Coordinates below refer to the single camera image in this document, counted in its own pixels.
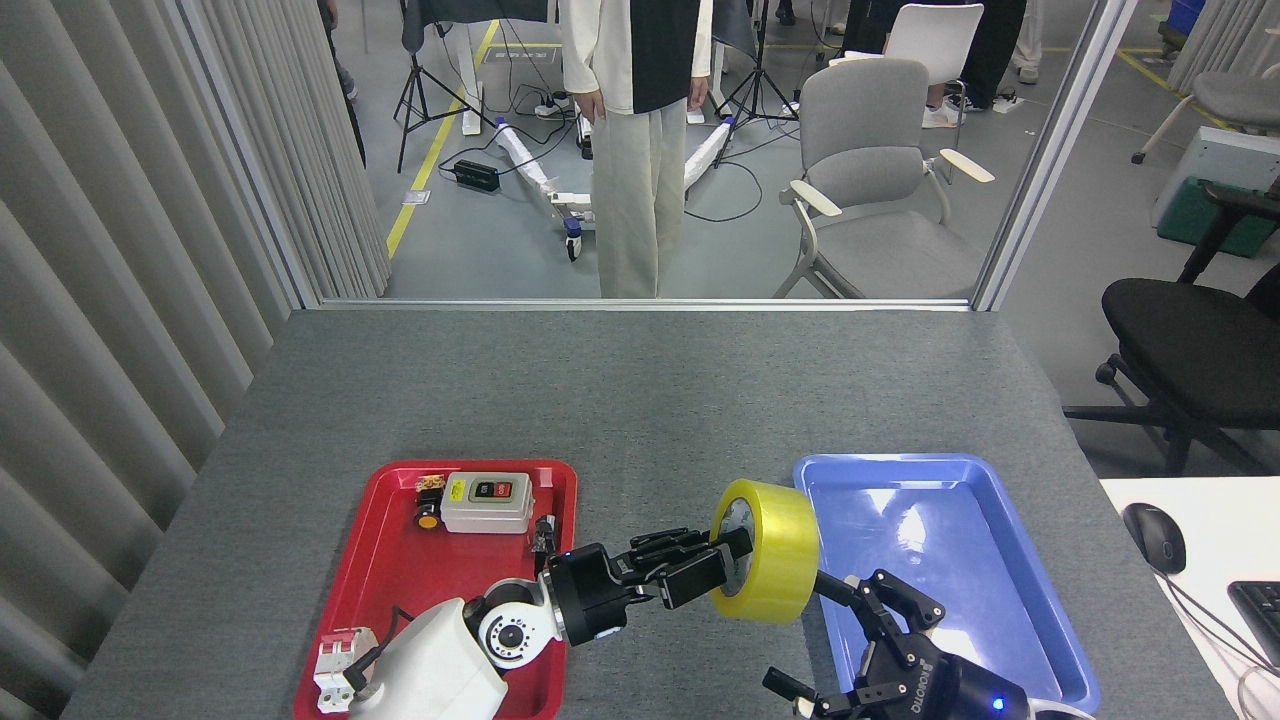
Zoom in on green box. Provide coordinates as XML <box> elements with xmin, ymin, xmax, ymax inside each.
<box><xmin>1158</xmin><ymin>178</ymin><xmax>1280</xmax><ymax>259</ymax></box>

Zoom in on black keyboard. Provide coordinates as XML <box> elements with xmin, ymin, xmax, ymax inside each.
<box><xmin>1227</xmin><ymin>580</ymin><xmax>1280</xmax><ymax>669</ymax></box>

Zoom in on background person in beige trousers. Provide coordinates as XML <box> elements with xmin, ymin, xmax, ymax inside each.
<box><xmin>1015</xmin><ymin>0</ymin><xmax>1046</xmax><ymax>83</ymax></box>

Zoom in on white circuit breaker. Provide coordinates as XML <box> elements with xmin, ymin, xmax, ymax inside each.
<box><xmin>314</xmin><ymin>627</ymin><xmax>381</xmax><ymax>713</ymax></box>

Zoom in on white two-button switch box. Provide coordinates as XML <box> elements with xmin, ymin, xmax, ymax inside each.
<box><xmin>440</xmin><ymin>471</ymin><xmax>536</xmax><ymax>535</ymax></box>

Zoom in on white side table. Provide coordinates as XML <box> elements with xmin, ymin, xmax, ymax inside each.
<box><xmin>1100</xmin><ymin>477</ymin><xmax>1280</xmax><ymax>720</ymax></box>

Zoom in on grey armchair with white armrests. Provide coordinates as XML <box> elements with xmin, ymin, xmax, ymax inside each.
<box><xmin>775</xmin><ymin>58</ymin><xmax>996</xmax><ymax>299</ymax></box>

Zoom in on blue plastic tray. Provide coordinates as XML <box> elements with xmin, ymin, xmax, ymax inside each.
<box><xmin>792</xmin><ymin>452</ymin><xmax>1103</xmax><ymax>720</ymax></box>

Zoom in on grey upholstered chair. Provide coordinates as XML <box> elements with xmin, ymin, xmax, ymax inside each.
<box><xmin>1130</xmin><ymin>30</ymin><xmax>1280</xmax><ymax>166</ymax></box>

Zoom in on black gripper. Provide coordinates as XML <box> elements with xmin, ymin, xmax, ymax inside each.
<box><xmin>762</xmin><ymin>567</ymin><xmax>1033</xmax><ymax>720</ymax></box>
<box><xmin>545</xmin><ymin>527</ymin><xmax>754</xmax><ymax>647</ymax></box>

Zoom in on black computer mouse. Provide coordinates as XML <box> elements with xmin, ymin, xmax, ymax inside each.
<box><xmin>1122</xmin><ymin>502</ymin><xmax>1188</xmax><ymax>576</ymax></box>

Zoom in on black floor cable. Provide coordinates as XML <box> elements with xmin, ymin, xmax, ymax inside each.
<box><xmin>684</xmin><ymin>130</ymin><xmax>766</xmax><ymax>224</ymax></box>

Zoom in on red plastic tray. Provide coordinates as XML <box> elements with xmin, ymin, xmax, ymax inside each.
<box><xmin>293</xmin><ymin>458</ymin><xmax>579</xmax><ymax>720</ymax></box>

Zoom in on white plastic chair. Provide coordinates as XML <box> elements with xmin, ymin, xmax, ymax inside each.
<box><xmin>828</xmin><ymin>3</ymin><xmax>986</xmax><ymax>131</ymax></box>

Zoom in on background person in dark trousers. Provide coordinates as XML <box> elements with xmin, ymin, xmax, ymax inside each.
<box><xmin>318</xmin><ymin>0</ymin><xmax>367</xmax><ymax>167</ymax></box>

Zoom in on silver post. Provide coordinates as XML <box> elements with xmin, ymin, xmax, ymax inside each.
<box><xmin>972</xmin><ymin>0</ymin><xmax>1141</xmax><ymax>311</ymax></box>
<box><xmin>175</xmin><ymin>0</ymin><xmax>323</xmax><ymax>309</ymax></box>

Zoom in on pale grey box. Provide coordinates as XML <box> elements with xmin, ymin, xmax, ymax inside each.
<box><xmin>1150</xmin><ymin>125</ymin><xmax>1280</xmax><ymax>231</ymax></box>

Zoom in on black push button orange cap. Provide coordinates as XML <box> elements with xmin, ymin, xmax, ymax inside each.
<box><xmin>413</xmin><ymin>474</ymin><xmax>447</xmax><ymax>531</ymax></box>

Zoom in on black mouse cable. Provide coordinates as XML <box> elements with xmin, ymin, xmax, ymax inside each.
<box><xmin>1165</xmin><ymin>570</ymin><xmax>1280</xmax><ymax>691</ymax></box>

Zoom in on grey vertical blinds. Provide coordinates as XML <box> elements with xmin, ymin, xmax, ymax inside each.
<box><xmin>0</xmin><ymin>0</ymin><xmax>393</xmax><ymax>720</ymax></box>

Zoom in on black tripod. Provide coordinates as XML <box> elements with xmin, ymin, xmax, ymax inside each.
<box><xmin>393</xmin><ymin>0</ymin><xmax>498</xmax><ymax>174</ymax></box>
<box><xmin>712</xmin><ymin>0</ymin><xmax>801</xmax><ymax>169</ymax></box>

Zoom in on yellow tape roll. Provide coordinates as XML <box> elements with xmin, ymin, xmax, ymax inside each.
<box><xmin>708</xmin><ymin>478</ymin><xmax>821</xmax><ymax>626</ymax></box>

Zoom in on silver horizontal rail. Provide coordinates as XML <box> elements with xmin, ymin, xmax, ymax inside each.
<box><xmin>318</xmin><ymin>297</ymin><xmax>976</xmax><ymax>312</ymax></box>

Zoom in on white stand on wheels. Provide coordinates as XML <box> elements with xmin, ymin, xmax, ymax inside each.
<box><xmin>493</xmin><ymin>100</ymin><xmax>736</xmax><ymax>263</ymax></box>

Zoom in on black office chair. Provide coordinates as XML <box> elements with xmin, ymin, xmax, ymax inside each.
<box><xmin>1062</xmin><ymin>182</ymin><xmax>1280</xmax><ymax>476</ymax></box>

